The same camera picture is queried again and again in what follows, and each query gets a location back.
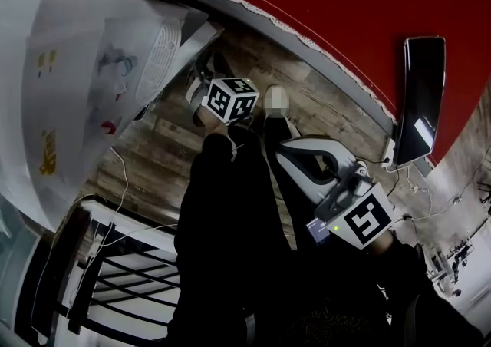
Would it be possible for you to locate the person's black printed sweatshirt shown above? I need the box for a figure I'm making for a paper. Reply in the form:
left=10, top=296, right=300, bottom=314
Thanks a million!
left=164, top=199, right=484, bottom=347

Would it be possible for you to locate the black smartphone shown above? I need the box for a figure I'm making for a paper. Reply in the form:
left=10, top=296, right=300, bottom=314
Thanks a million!
left=394, top=35, right=447, bottom=167

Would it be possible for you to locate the black metal railing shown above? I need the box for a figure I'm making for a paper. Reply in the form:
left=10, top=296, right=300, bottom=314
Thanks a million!
left=30, top=203, right=181, bottom=342

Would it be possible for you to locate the white water dispenser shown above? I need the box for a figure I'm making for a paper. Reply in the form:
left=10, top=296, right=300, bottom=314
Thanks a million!
left=0, top=0, right=218, bottom=233

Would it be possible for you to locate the white floor cable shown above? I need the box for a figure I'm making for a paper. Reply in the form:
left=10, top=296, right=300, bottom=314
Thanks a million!
left=110, top=147, right=130, bottom=218

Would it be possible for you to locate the red table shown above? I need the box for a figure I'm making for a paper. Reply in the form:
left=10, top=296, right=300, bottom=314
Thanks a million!
left=7, top=0, right=491, bottom=170

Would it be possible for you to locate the person's white shoe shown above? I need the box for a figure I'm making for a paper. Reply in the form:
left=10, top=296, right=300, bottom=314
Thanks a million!
left=263, top=83, right=292, bottom=119

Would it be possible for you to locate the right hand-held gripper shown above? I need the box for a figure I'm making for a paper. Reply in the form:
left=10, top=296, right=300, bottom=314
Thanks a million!
left=274, top=134, right=396, bottom=251

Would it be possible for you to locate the person's left forearm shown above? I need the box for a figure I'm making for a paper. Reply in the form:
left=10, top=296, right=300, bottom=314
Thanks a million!
left=174, top=109, right=277, bottom=246

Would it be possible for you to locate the person's right forearm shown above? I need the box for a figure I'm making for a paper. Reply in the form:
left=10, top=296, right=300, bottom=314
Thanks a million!
left=366, top=226, right=427, bottom=285

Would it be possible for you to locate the white charger plug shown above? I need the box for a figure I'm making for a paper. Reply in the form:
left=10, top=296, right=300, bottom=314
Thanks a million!
left=382, top=137, right=397, bottom=165

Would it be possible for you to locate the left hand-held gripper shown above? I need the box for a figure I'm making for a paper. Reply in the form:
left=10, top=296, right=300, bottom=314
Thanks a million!
left=185, top=50, right=260, bottom=126

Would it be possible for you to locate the black device with screen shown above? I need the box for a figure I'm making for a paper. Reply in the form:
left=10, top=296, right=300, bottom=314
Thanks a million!
left=305, top=216, right=331, bottom=247

